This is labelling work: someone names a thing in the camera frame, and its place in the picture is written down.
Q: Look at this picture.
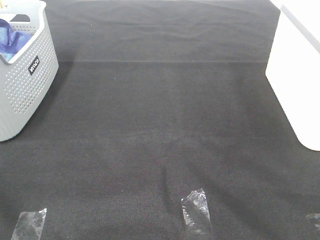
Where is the clear tape strip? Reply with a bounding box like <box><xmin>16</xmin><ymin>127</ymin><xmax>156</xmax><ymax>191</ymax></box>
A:
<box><xmin>11</xmin><ymin>208</ymin><xmax>47</xmax><ymax>240</ymax></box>
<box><xmin>306</xmin><ymin>213</ymin><xmax>320</xmax><ymax>231</ymax></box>
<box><xmin>181</xmin><ymin>188</ymin><xmax>213</xmax><ymax>240</ymax></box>

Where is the blue microfibre towel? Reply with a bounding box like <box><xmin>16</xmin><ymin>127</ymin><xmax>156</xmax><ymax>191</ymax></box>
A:
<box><xmin>0</xmin><ymin>19</ymin><xmax>32</xmax><ymax>62</ymax></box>

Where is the black table cloth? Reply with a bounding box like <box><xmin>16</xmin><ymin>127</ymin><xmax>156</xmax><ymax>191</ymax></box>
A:
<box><xmin>0</xmin><ymin>0</ymin><xmax>320</xmax><ymax>240</ymax></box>

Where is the white plastic storage box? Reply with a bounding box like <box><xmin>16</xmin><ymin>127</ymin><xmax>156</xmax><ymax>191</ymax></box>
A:
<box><xmin>265</xmin><ymin>0</ymin><xmax>320</xmax><ymax>151</ymax></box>

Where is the grey perforated laundry basket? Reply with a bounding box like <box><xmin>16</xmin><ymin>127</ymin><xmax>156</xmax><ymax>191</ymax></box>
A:
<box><xmin>0</xmin><ymin>0</ymin><xmax>59</xmax><ymax>142</ymax></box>

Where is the clear tape strip middle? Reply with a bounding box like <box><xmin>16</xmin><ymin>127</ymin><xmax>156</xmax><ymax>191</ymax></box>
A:
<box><xmin>181</xmin><ymin>188</ymin><xmax>213</xmax><ymax>240</ymax></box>

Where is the clear tape strip left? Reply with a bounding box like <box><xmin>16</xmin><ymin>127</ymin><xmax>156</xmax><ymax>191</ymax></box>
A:
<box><xmin>11</xmin><ymin>208</ymin><xmax>47</xmax><ymax>240</ymax></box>

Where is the clear tape strip right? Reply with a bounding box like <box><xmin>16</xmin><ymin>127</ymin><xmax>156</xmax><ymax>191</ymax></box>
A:
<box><xmin>306</xmin><ymin>213</ymin><xmax>320</xmax><ymax>231</ymax></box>

